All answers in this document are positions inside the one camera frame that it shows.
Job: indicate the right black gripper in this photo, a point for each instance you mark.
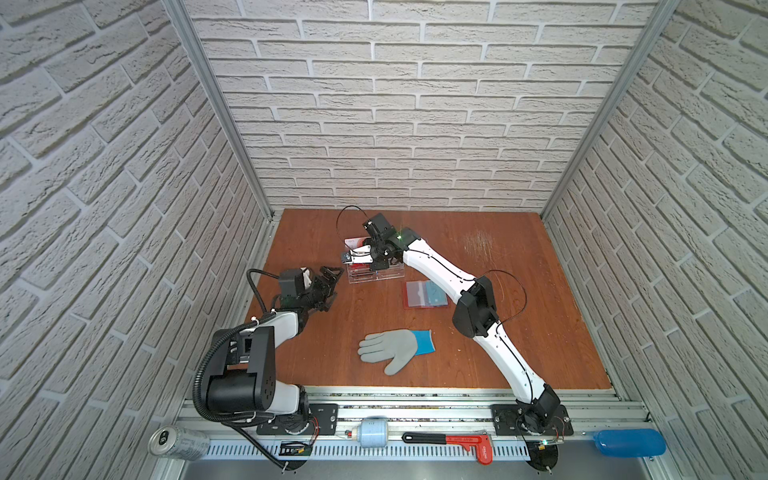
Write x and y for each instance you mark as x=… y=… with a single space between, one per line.
x=379 y=265

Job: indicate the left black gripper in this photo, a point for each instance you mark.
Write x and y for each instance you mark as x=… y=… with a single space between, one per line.
x=327 y=285

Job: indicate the red leather card holder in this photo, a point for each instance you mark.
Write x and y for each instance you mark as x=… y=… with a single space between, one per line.
x=424 y=295

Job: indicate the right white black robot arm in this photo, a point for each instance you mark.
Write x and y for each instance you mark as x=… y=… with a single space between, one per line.
x=475 y=315

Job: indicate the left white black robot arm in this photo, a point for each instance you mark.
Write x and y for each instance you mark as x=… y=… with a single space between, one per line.
x=236 y=381

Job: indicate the red white card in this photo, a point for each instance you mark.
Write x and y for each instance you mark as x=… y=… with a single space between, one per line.
x=354 y=243

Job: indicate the grey blue work glove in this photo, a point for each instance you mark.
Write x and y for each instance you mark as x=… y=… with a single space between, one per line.
x=395 y=347

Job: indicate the white plastic bottle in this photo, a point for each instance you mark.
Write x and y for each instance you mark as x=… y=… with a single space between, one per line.
x=372 y=432

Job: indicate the silver drink can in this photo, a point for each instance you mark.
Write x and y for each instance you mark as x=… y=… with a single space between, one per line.
x=180 y=443

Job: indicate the red black pipe wrench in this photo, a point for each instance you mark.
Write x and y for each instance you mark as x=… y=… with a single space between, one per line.
x=478 y=444

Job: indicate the black round foot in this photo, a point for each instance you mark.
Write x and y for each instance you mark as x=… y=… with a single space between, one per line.
x=542 y=457

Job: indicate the blue plastic bottle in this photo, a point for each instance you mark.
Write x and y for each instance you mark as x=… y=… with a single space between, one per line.
x=630 y=443

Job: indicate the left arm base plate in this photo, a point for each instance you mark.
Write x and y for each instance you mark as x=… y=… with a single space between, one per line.
x=319 y=418

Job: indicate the aluminium rail frame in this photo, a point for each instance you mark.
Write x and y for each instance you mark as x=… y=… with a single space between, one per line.
x=581 y=416

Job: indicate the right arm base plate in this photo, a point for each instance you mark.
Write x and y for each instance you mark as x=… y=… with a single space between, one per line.
x=518 y=420

